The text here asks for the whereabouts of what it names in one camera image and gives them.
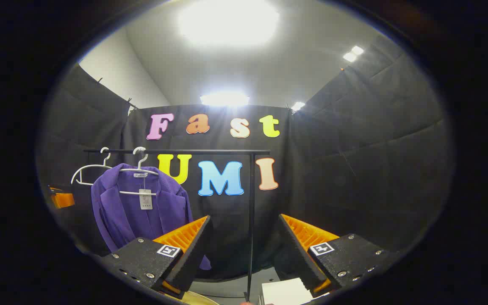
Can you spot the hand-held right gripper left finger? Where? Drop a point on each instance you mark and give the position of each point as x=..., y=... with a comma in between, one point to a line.
x=193, y=258

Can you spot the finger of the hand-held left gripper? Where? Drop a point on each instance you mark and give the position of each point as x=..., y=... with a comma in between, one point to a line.
x=62, y=199

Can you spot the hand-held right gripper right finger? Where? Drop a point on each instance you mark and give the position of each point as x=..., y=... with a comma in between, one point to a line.
x=297, y=258

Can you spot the purple ribbed jacket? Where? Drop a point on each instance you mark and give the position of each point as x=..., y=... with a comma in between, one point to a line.
x=121, y=212

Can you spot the white plastic hanger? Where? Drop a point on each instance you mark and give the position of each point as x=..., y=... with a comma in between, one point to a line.
x=142, y=161
x=89, y=165

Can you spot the black clothes rack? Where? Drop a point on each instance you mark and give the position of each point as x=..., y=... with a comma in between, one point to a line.
x=206, y=151

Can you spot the white flat board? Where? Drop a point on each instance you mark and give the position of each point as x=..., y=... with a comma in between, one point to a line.
x=284, y=293

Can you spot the ceiling light panel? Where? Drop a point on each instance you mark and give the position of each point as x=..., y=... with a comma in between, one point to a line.
x=353, y=53
x=225, y=99
x=298, y=106
x=227, y=21

